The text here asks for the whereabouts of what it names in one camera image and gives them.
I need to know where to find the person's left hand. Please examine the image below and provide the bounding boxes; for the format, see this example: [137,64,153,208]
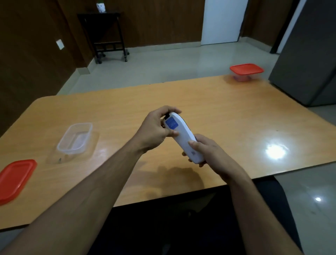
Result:
[132,105,182,154]

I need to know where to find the person's right hand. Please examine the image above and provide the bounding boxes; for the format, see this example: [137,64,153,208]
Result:
[182,133,250,184]

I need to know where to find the white remote control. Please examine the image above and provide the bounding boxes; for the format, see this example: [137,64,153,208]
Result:
[163,112,205,164]

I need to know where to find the red-lidded plastic container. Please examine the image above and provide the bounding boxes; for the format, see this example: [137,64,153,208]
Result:
[232,73,260,82]
[56,123,93,155]

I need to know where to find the person's left forearm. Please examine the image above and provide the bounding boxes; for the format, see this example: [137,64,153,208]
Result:
[0,139,146,255]

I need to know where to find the person's right forearm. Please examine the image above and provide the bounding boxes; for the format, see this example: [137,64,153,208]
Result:
[227,173,304,255]

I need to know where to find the person's black trousers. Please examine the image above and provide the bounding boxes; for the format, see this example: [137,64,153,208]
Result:
[86,175,304,255]

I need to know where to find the black wheeled side table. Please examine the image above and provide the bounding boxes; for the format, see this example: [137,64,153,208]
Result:
[77,11,130,64]

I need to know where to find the white door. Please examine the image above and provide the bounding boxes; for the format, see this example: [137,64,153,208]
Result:
[201,0,248,46]

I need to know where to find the grey refrigerator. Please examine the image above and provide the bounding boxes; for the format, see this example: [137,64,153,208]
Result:
[268,0,336,107]

